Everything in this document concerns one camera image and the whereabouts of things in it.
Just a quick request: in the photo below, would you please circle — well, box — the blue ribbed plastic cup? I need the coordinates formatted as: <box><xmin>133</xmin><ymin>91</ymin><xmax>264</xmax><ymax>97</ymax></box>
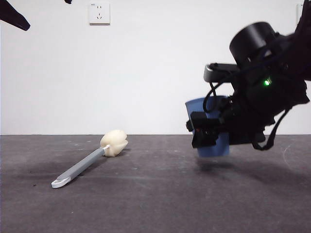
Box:
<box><xmin>185</xmin><ymin>96</ymin><xmax>230</xmax><ymax>158</ymax></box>

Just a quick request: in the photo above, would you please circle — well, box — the grey-handled cream sponge cup brush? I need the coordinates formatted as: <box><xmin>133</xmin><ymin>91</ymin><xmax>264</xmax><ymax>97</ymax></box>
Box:
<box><xmin>51</xmin><ymin>130</ymin><xmax>129</xmax><ymax>189</ymax></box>

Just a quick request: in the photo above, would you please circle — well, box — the black cable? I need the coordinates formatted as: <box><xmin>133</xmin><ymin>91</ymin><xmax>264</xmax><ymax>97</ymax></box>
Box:
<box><xmin>251</xmin><ymin>106</ymin><xmax>292</xmax><ymax>151</ymax></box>
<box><xmin>202</xmin><ymin>82</ymin><xmax>221</xmax><ymax>114</ymax></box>

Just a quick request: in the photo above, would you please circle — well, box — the white wall socket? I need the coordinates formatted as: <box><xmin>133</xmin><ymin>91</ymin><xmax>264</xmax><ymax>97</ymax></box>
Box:
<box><xmin>88</xmin><ymin>2</ymin><xmax>111</xmax><ymax>26</ymax></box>

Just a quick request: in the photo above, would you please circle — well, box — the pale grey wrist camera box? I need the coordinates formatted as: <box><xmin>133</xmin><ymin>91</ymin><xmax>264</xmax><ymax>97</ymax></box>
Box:
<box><xmin>203</xmin><ymin>63</ymin><xmax>241</xmax><ymax>83</ymax></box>

